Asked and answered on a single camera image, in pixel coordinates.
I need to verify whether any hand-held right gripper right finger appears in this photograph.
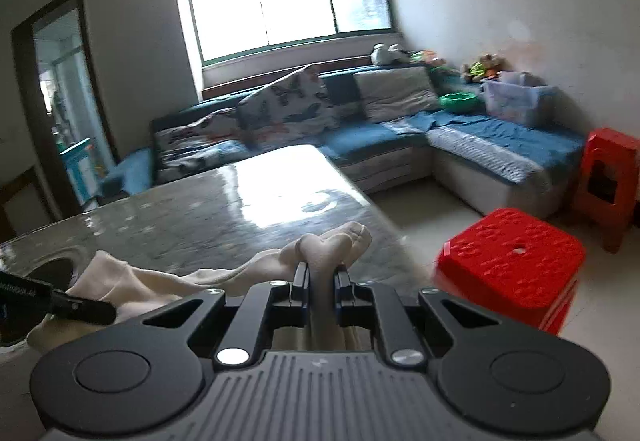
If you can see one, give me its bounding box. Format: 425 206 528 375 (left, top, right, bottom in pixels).
334 265 501 367

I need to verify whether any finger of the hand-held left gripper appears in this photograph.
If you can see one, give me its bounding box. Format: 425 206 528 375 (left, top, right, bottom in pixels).
49 290 117 326

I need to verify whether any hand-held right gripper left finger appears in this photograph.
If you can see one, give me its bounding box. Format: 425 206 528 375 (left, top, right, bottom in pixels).
142 262 311 367

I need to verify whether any cream garment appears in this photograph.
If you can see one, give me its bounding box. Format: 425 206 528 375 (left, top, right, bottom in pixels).
27 221 373 352

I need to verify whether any blue toy box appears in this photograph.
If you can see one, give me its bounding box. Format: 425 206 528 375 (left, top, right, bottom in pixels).
60 137 108 204

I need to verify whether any blue corner sofa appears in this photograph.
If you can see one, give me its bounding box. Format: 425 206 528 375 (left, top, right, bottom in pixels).
97 66 586 219

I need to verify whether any red plastic stool dotted top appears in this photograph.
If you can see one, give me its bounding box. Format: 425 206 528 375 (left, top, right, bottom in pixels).
431 207 587 337

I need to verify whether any flat butterfly print cushion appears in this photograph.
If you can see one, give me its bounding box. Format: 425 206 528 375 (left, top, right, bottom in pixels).
154 107 251 172

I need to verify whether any large butterfly print cushion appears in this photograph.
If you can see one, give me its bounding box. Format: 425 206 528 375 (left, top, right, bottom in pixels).
236 64 341 147

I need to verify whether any beige cushion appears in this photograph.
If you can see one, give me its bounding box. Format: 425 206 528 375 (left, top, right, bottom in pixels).
353 66 441 123

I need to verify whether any blue sofa blanket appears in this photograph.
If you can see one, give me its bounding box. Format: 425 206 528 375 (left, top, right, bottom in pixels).
385 111 586 182

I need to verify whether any green plastic bowl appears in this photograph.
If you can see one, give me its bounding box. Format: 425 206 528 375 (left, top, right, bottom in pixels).
438 92 477 112

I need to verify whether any panda plush toy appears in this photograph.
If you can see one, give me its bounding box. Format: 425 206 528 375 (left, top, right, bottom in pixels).
370 42 412 66

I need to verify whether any colourful plush toy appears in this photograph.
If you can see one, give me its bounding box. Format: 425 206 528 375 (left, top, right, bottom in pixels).
410 50 448 68

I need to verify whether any clear plastic storage box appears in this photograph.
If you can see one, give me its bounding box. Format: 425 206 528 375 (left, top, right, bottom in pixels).
480 70 558 127

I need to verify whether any tall red plastic stool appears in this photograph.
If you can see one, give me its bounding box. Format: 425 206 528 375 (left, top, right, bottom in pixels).
570 127 640 254

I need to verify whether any dark wooden door frame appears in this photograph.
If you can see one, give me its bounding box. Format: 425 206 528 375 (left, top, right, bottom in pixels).
11 0 121 222

